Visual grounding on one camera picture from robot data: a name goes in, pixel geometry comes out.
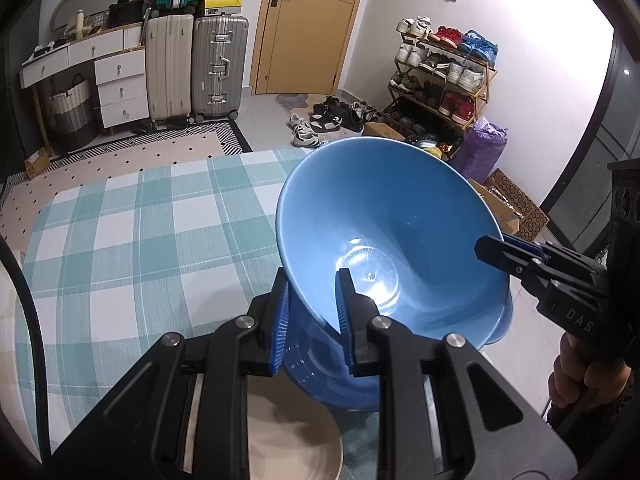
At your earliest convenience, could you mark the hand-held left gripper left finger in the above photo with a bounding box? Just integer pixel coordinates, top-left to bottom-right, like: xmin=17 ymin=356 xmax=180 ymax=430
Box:
xmin=50 ymin=267 xmax=292 ymax=480

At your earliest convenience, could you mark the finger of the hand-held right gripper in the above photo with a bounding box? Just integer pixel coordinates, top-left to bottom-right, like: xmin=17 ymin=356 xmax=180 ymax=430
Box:
xmin=473 ymin=235 xmax=557 ymax=302
xmin=500 ymin=231 xmax=607 ymax=274

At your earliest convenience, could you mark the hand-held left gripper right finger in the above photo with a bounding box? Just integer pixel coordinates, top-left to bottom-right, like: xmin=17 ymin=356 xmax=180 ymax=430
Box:
xmin=334 ymin=267 xmax=576 ymax=480

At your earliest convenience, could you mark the blue bowl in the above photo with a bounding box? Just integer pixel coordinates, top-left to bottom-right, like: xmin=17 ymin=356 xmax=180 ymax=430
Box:
xmin=280 ymin=292 xmax=516 ymax=412
xmin=275 ymin=137 xmax=511 ymax=352

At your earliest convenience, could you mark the cream ridged plate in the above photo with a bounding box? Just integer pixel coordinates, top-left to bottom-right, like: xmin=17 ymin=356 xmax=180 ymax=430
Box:
xmin=182 ymin=375 xmax=345 ymax=480

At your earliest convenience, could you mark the person's right hand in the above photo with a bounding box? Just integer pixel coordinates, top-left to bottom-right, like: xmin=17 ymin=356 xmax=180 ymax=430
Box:
xmin=547 ymin=332 xmax=633 ymax=411

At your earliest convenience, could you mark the brown patterned cardboard box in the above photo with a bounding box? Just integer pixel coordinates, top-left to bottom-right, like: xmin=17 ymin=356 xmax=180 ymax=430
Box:
xmin=487 ymin=167 xmax=551 ymax=246

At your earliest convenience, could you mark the purple bag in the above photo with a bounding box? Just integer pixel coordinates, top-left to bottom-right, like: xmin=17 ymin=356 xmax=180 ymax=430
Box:
xmin=452 ymin=117 xmax=508 ymax=183

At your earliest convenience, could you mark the teal checked tablecloth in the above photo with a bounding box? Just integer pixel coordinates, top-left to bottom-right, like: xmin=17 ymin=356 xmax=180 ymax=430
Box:
xmin=15 ymin=147 xmax=451 ymax=480

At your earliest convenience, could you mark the wooden shoe rack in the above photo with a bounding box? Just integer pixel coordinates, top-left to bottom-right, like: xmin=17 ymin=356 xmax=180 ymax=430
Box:
xmin=385 ymin=27 xmax=499 ymax=157

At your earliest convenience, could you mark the group of shelved shoes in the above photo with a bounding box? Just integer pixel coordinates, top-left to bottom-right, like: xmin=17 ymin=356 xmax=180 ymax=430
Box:
xmin=392 ymin=16 xmax=498 ymax=133

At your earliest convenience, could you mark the group of loose shoes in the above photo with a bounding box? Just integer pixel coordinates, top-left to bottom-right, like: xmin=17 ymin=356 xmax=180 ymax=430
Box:
xmin=287 ymin=95 xmax=386 ymax=148

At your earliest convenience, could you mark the grey doormat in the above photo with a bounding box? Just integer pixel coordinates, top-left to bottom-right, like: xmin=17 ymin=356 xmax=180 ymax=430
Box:
xmin=275 ymin=92 xmax=326 ymax=116

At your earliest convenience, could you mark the dotted beige rug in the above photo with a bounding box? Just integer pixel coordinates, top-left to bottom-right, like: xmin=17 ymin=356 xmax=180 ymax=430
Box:
xmin=0 ymin=120 xmax=253 ymax=241

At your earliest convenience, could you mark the silver suitcase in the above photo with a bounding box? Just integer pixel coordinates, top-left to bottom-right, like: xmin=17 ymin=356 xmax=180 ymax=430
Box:
xmin=191 ymin=15 xmax=249 ymax=123

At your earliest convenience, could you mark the beige suitcase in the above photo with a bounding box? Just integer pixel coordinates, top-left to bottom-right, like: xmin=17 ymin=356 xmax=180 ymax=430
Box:
xmin=145 ymin=12 xmax=195 ymax=123

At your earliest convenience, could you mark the white dressing table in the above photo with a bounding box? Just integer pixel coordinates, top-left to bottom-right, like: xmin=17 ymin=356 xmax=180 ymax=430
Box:
xmin=20 ymin=27 xmax=151 ymax=136

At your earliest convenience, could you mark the small cardboard box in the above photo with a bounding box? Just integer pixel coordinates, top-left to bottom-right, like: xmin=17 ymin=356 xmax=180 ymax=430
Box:
xmin=25 ymin=147 xmax=51 ymax=181

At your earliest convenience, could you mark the woven laundry basket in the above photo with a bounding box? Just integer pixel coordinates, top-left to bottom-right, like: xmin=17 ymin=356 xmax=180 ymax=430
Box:
xmin=47 ymin=74 xmax=98 ymax=153

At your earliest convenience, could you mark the wooden door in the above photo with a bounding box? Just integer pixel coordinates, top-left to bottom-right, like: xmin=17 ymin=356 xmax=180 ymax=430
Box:
xmin=250 ymin=0 xmax=371 ymax=96

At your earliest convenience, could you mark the yellow black shoebox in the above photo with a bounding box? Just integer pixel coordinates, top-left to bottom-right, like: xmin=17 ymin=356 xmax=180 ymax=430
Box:
xmin=204 ymin=0 xmax=244 ymax=17

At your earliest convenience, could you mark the black storage box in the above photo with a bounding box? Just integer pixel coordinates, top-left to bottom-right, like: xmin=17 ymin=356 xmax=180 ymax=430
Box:
xmin=109 ymin=2 xmax=146 ymax=26

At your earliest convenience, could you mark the oval mirror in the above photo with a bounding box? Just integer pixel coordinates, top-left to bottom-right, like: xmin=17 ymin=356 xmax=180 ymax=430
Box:
xmin=52 ymin=0 xmax=121 ymax=29

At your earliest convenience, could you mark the black cable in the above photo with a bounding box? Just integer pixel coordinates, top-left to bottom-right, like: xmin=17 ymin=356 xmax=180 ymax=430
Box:
xmin=0 ymin=232 xmax=53 ymax=461

